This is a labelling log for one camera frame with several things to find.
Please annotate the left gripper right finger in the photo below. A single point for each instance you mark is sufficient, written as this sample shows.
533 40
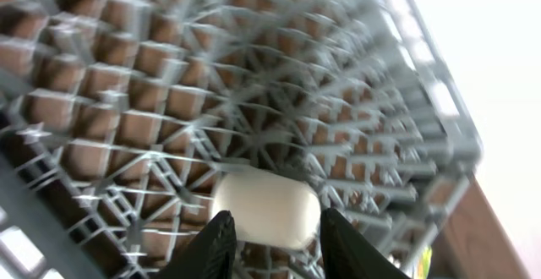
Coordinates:
348 255

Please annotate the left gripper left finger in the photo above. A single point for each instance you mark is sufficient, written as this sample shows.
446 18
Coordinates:
210 255

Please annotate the pale green cup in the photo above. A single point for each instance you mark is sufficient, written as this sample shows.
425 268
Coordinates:
268 209

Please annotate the green orange snack wrapper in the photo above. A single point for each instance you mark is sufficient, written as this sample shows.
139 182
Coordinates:
423 266

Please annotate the grey plastic dishwasher rack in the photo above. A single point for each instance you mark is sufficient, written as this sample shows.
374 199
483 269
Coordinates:
119 117

